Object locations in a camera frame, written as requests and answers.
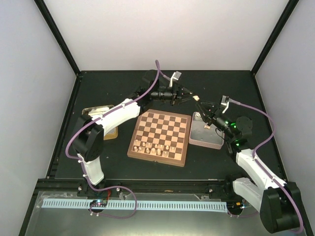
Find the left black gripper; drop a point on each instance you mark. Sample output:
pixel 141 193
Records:
pixel 177 94

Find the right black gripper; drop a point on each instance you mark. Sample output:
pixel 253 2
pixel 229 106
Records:
pixel 215 110

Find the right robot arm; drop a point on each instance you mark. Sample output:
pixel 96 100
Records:
pixel 276 200

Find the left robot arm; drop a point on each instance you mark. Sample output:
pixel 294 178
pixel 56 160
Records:
pixel 86 145

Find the second right white arm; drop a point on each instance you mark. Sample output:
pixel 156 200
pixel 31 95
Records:
pixel 236 137

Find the pink tin with light pieces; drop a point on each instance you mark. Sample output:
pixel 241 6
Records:
pixel 199 136

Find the wooden chess board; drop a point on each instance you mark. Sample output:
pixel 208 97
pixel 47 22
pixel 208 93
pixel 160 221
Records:
pixel 162 128

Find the gold tin with dark pieces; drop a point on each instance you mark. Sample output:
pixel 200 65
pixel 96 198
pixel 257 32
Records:
pixel 110 132

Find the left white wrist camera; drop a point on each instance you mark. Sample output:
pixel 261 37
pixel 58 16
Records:
pixel 174 78

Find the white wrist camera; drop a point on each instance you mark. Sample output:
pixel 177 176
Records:
pixel 174 78
pixel 224 104

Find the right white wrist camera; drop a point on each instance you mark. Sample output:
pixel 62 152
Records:
pixel 224 104

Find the light blue cable duct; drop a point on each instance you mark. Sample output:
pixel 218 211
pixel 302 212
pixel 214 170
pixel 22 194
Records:
pixel 138 205

